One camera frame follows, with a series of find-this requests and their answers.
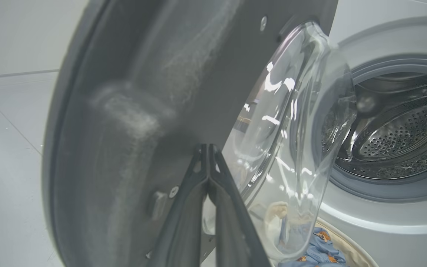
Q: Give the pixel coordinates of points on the cream canvas laundry basket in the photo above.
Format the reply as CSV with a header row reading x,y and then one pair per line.
x,y
354,252

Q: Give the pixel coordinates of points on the blue patterned garment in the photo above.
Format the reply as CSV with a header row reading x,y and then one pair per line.
x,y
321,252

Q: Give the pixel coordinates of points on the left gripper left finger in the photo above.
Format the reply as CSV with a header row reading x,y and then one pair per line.
x,y
184,230

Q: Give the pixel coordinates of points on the washing machine door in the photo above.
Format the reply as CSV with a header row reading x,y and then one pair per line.
x,y
124,111

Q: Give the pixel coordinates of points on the stainless steel washing machine drum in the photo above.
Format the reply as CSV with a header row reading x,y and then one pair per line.
x,y
402,141

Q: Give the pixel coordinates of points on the white front-load washing machine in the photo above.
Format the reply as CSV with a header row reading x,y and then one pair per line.
x,y
384,222

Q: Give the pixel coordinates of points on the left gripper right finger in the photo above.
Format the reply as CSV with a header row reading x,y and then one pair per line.
x,y
235,237

